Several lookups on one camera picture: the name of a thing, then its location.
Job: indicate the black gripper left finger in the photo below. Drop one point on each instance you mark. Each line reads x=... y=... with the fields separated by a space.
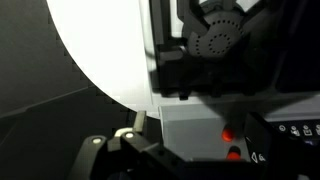
x=133 y=160

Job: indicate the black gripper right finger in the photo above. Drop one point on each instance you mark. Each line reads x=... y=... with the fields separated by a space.
x=261 y=143

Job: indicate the small red stove button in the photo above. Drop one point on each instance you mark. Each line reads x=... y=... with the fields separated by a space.
x=233 y=154
x=228 y=134

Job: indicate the grey toy stove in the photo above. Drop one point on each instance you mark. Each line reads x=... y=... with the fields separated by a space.
x=193 y=133

